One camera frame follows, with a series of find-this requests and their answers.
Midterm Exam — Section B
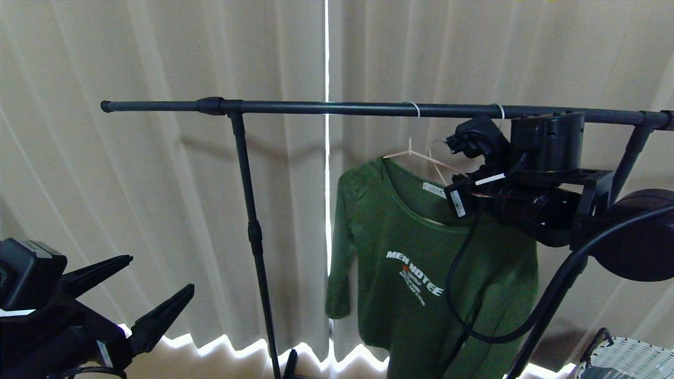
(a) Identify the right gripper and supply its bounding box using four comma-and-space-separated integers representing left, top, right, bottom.
445, 173, 581, 249

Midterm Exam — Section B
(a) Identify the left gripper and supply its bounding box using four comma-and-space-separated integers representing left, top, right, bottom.
0, 255, 195, 379

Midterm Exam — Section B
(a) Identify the green long-sleeved shirt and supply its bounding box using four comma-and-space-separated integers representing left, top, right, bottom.
324, 156, 540, 379

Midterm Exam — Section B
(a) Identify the white laundry basket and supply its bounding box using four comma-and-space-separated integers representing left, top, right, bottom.
576, 327, 674, 379

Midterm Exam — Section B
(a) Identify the black clothes rack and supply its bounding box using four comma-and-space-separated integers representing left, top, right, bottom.
100, 96, 674, 379

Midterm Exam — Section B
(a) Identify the beige curtain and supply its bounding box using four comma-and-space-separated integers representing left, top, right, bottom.
0, 0, 674, 379

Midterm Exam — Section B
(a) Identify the black cable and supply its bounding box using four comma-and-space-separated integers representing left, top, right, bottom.
60, 365, 128, 379
444, 153, 674, 346

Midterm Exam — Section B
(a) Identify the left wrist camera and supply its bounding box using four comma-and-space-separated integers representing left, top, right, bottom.
0, 238, 68, 313

